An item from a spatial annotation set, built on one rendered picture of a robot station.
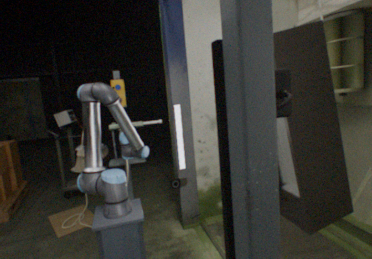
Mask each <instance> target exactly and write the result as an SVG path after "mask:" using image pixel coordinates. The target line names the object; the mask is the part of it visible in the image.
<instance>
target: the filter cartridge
mask: <svg viewBox="0 0 372 259"><path fill-rule="evenodd" d="M365 12H367V10H366V9H365V8H359V9H350V10H346V11H341V12H336V13H332V14H330V15H328V16H326V17H324V18H323V26H324V33H325V40H326V44H327V51H328V56H329V62H330V69H331V73H332V80H333V87H334V93H341V94H339V96H342V97H343V102H344V96H346V95H347V93H345V92H355V91H363V90H364V28H365V18H364V16H365Z"/></svg>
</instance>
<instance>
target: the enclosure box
mask: <svg viewBox="0 0 372 259"><path fill-rule="evenodd" d="M273 43H274V60H275V69H283V68H288V69H289V70H290V73H291V93H292V114H291V116H289V117H283V118H277V119H276V126H277V158H278V190H279V207H280V215H282V216H283V217H285V218H287V219H288V220H289V221H290V222H291V223H293V224H295V225H296V226H298V227H299V228H301V229H302V230H303V231H305V232H306V233H308V234H309V235H312V234H313V233H315V232H317V231H318V230H321V229H323V228H325V227H327V226H328V225H331V224H333V223H334V222H335V221H337V220H339V219H342V218H343V217H345V216H347V215H349V214H351V213H353V212H354V210H353V203H352V196H351V195H350V187H349V181H348V174H347V166H346V162H345V155H344V148H343V141H342V135H341V130H340V123H339V120H338V113H337V106H336V101H335V94H334V87H333V80H332V73H331V69H330V62H329V56H328V51H327V44H326V38H325V33H324V26H323V20H319V21H315V22H312V23H308V24H305V25H301V26H299V27H294V28H290V29H286V30H282V31H279V32H275V33H273Z"/></svg>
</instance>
